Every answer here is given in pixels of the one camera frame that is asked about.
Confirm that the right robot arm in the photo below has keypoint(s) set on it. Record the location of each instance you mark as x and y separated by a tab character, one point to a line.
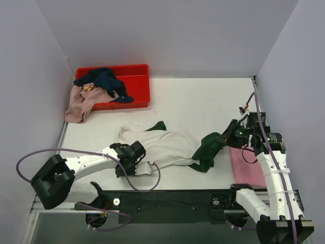
282	220

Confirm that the navy blue t-shirt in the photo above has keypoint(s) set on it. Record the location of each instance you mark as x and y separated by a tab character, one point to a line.
104	78

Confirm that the beige pink t-shirt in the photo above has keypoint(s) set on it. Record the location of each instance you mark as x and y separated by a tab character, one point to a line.
82	100

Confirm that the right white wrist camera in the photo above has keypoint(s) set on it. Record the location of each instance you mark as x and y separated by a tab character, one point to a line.
250	119

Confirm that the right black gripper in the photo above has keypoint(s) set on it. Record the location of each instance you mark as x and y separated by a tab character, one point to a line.
229	134

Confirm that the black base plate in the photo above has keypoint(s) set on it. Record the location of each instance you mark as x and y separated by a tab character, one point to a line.
165	207

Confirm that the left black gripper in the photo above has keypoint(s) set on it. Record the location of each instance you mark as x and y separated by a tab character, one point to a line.
138	149

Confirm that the white and green t-shirt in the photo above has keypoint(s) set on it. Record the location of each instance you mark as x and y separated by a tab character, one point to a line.
177	148

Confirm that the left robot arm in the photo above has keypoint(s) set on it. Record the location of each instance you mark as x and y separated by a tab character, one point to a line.
53	182

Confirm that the folded pink t-shirt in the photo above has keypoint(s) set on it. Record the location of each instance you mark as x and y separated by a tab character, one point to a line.
243	168

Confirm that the aluminium frame rail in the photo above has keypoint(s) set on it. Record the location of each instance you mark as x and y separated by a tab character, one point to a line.
113	200

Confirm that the red plastic bin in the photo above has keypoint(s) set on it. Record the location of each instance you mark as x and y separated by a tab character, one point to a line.
136	80

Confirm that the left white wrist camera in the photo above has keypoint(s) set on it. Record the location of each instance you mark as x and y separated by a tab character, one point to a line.
143	168

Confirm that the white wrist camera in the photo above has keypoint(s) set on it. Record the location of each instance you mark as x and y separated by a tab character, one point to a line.
143	168
250	119

